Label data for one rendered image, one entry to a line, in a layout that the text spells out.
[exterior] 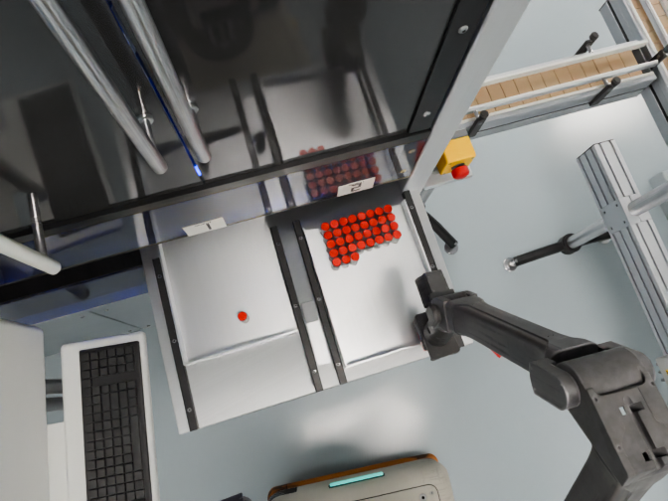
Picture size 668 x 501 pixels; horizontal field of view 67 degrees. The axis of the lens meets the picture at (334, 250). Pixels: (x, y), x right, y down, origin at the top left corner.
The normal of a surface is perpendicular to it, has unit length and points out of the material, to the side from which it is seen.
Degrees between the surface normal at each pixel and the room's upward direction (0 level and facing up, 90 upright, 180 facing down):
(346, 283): 0
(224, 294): 0
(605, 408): 13
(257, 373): 0
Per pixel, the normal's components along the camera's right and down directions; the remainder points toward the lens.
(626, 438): 0.05, -0.47
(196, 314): 0.04, -0.25
